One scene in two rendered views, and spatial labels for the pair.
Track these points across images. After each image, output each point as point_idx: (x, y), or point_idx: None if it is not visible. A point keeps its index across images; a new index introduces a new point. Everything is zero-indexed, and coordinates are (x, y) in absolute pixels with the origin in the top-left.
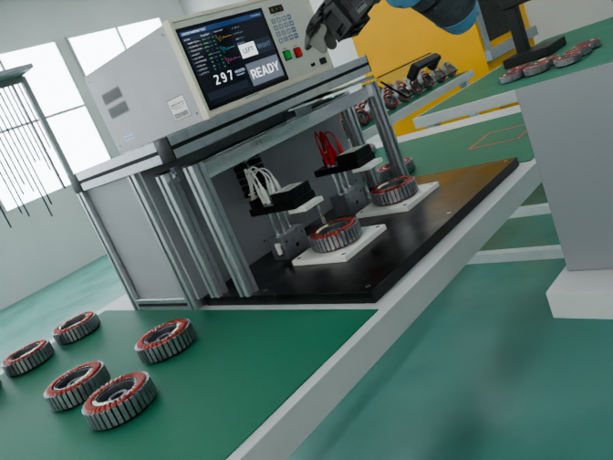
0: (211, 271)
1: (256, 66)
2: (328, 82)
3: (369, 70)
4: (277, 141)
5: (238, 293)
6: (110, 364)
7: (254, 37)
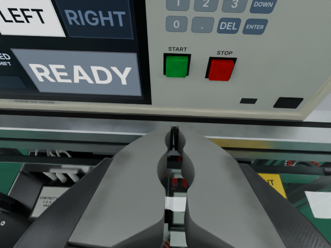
0: None
1: (53, 61)
2: (234, 151)
3: None
4: (53, 171)
5: (15, 190)
6: None
7: None
